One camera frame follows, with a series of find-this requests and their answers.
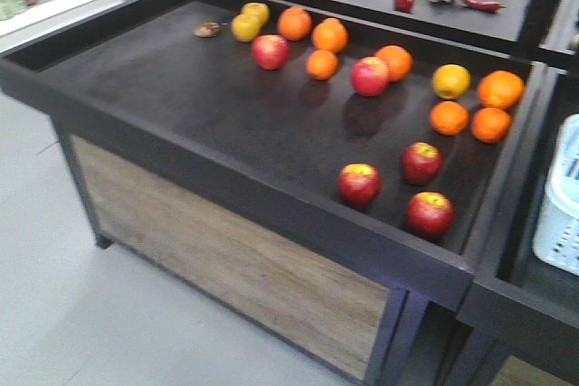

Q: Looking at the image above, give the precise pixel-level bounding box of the light blue plastic basket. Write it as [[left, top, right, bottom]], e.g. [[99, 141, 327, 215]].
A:
[[533, 114, 578, 275]]

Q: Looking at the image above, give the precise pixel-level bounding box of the small orange right lower left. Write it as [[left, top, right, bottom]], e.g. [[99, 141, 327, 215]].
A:
[[429, 100, 470, 136]]

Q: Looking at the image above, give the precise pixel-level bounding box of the orange tangerine knobbed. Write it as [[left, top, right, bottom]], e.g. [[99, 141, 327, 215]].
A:
[[311, 17, 349, 54], [277, 6, 312, 42]]

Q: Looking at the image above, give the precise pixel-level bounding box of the red chili pepper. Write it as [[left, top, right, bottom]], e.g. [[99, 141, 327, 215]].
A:
[[461, 0, 505, 14]]

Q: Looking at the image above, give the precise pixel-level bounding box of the dark red apple back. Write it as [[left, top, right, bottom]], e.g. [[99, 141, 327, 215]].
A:
[[400, 142, 442, 186]]

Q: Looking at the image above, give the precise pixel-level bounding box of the yellow citrus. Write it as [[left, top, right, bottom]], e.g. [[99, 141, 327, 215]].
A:
[[231, 14, 261, 42], [241, 2, 270, 26]]

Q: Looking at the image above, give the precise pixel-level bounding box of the large orange far right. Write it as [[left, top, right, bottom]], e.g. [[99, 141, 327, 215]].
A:
[[477, 70, 526, 110]]

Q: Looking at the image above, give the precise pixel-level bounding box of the pink red apple middle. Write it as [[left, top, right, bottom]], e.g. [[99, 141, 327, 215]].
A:
[[350, 56, 390, 97]]

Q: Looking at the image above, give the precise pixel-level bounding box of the pink red apple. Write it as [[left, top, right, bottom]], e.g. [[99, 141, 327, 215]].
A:
[[350, 56, 390, 97], [252, 33, 290, 71]]

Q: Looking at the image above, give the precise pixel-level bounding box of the yellow citrus back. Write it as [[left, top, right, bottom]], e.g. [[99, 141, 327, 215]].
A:
[[241, 2, 270, 26]]

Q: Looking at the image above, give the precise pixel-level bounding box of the orange behind middle apple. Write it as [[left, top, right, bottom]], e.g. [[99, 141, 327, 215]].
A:
[[375, 45, 413, 82]]

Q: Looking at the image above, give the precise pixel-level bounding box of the small orange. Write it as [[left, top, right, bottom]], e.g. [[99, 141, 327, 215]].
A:
[[429, 100, 470, 136], [470, 108, 512, 144], [306, 50, 339, 80]]

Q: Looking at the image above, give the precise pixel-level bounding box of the yellow citrus front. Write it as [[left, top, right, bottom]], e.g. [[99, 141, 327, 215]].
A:
[[231, 14, 261, 42]]

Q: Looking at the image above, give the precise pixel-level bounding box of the orange tangerine knobbed left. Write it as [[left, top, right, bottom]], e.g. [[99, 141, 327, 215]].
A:
[[277, 6, 312, 42]]

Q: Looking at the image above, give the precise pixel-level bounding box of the yellow orange right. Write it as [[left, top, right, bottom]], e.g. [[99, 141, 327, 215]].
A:
[[432, 64, 471, 100]]

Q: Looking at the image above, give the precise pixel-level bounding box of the dark red apple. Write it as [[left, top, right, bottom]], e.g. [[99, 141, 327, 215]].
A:
[[400, 142, 442, 186], [337, 163, 382, 211], [405, 191, 454, 240]]

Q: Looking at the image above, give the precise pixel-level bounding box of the dark red apple front left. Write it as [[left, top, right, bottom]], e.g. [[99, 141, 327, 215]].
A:
[[337, 163, 382, 211]]

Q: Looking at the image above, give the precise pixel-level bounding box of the dark red apple front right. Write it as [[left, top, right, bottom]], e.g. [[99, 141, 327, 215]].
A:
[[405, 191, 454, 240]]

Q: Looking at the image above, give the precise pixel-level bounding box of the small orange middle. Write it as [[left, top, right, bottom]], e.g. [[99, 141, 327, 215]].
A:
[[306, 50, 339, 80]]

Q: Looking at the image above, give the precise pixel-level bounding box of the pink red apple left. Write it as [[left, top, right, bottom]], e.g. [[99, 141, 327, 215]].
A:
[[252, 33, 290, 71]]

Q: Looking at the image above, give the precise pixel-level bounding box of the red bell pepper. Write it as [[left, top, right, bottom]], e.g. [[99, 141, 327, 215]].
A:
[[393, 0, 415, 14]]

